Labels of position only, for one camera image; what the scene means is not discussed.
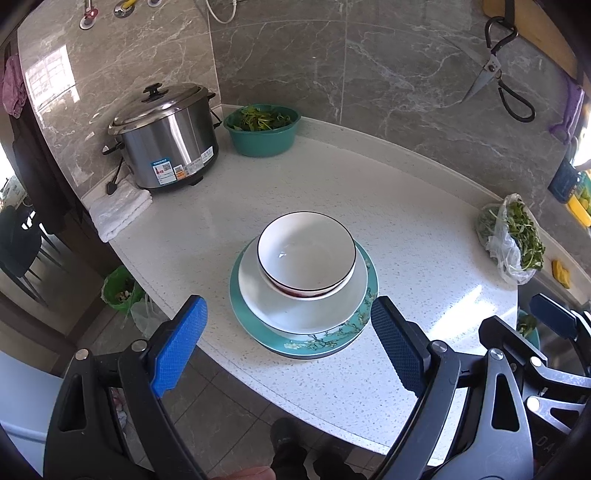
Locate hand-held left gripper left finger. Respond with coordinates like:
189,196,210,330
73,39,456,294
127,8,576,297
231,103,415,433
44,295,208,480

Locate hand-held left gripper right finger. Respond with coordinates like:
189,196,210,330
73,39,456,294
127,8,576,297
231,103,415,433
370,296,536,480

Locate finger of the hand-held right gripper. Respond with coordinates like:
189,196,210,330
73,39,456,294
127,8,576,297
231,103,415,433
479,316,591,388
530,294,591,342

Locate teal floral plate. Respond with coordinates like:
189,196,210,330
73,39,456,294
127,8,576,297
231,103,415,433
231,277,378,358
229,242,379,354

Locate small white bowl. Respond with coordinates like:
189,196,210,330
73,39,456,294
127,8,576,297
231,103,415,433
270,277,347,302

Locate large white bowl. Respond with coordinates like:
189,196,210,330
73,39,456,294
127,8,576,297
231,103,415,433
238,235,369,334

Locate pink floral bowl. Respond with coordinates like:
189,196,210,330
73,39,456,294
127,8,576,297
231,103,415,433
257,211,357,298

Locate person's left hand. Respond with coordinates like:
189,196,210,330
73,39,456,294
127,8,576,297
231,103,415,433
215,465,274,480

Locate teal plastic colander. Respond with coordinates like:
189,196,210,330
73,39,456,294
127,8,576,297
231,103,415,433
516,308,542,350

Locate white plastic bag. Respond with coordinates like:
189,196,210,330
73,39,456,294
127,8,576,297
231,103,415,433
130,293,169,340

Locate yellow sponge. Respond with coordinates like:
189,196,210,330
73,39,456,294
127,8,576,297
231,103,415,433
551,260,572,289

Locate green trash bin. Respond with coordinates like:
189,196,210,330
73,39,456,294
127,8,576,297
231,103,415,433
102,265,146,319

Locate clear plastic bag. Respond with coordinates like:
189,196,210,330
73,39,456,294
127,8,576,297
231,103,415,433
475,194,546,285

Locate leafy greens bunch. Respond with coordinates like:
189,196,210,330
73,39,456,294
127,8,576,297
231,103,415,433
501,199,546,272

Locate yellow liquid bottle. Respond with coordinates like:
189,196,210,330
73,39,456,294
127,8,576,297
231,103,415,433
567,168,591,227

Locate blue utensil holder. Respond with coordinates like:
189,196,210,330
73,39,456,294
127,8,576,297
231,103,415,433
548,154,580,204

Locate person's right shoe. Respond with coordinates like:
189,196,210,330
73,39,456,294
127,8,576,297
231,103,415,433
314,455,352,480

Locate person's shoe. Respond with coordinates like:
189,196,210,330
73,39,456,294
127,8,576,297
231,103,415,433
270,418,308,480
314,455,352,480

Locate person's left shoe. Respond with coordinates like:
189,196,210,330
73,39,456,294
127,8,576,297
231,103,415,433
270,418,308,480

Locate folded white towel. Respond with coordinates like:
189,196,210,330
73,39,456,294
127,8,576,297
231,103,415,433
89,178,153,243

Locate white appliance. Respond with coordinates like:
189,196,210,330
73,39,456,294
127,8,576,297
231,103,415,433
0,351,65,472

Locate black power plug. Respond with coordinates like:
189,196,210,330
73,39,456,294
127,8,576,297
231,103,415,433
105,157,125,197

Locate dark chair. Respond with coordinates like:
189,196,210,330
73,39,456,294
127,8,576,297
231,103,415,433
0,203,61,305

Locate stainless steel rice cooker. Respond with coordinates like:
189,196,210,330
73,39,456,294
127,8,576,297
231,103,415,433
102,82,220,191

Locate purple peeler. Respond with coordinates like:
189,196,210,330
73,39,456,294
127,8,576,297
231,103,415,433
549,76,586,144

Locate green plastic basin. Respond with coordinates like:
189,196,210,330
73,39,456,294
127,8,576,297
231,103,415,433
223,104,302,158

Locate wooden cutting board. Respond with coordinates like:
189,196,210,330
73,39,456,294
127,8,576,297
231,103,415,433
482,0,580,77

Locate pink cloth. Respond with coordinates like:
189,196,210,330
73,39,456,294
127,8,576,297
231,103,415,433
1,55,28,118

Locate red pipe valve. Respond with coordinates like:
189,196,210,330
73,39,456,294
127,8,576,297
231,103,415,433
79,0,100,31

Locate black handled kitchen scissors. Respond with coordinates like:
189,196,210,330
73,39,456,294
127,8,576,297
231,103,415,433
462,17,536,123

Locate white plug cable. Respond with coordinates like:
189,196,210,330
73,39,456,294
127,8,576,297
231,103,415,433
196,0,238,24

